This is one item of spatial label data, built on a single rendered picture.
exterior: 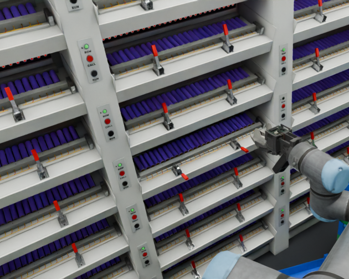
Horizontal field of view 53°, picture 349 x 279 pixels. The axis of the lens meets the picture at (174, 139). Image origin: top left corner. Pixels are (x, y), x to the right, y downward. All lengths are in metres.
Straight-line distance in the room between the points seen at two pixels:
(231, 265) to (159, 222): 0.77
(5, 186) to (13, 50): 0.40
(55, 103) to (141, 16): 0.35
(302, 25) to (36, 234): 1.20
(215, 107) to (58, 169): 0.58
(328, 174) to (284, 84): 0.50
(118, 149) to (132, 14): 0.41
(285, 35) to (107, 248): 1.02
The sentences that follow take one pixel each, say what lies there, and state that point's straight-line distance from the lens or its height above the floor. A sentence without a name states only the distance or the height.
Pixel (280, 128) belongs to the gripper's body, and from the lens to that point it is 1.21.
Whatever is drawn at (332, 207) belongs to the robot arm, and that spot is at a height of 0.74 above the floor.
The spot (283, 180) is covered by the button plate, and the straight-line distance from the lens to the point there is 1.67.
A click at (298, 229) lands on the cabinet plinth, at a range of 2.06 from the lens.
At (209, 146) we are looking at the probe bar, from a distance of 1.36.
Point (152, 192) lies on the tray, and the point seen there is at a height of 0.71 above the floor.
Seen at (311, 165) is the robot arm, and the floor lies 0.86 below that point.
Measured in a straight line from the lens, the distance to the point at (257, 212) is 1.69.
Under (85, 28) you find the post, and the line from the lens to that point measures 1.00.
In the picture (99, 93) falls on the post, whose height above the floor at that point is 1.13.
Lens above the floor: 1.49
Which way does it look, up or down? 30 degrees down
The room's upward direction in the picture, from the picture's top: 10 degrees counter-clockwise
